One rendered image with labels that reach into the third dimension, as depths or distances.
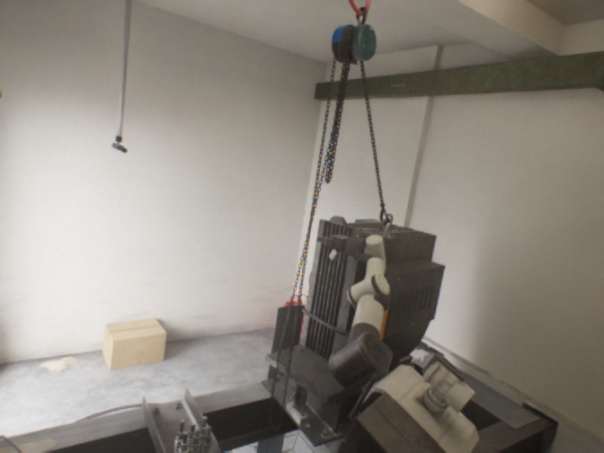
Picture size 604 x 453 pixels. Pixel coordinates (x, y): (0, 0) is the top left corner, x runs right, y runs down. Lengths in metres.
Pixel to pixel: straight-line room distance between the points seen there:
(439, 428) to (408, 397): 0.10
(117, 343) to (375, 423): 2.95
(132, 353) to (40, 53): 2.36
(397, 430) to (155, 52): 3.36
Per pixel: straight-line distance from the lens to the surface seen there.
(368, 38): 1.88
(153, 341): 3.88
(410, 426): 1.13
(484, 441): 2.49
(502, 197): 2.92
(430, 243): 2.29
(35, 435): 2.20
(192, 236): 4.01
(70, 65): 3.73
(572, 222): 2.72
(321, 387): 2.03
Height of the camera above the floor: 1.93
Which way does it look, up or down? 9 degrees down
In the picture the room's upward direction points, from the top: 9 degrees clockwise
